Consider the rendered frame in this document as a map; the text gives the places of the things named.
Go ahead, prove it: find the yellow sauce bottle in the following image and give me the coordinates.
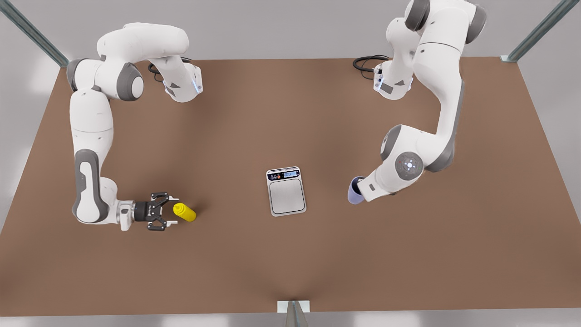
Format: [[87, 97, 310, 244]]
[[173, 203, 197, 223]]

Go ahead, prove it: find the silver frame post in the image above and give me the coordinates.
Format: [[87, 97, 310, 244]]
[[0, 0, 70, 68], [277, 300, 311, 327], [500, 0, 581, 63]]

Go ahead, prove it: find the black cable loop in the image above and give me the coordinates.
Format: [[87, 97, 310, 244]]
[[148, 56, 193, 83], [353, 54, 392, 81]]

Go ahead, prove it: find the purple cup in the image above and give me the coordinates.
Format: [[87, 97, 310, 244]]
[[347, 176, 367, 205]]

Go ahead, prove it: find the silver digital kitchen scale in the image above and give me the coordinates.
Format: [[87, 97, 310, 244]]
[[266, 166, 307, 218]]

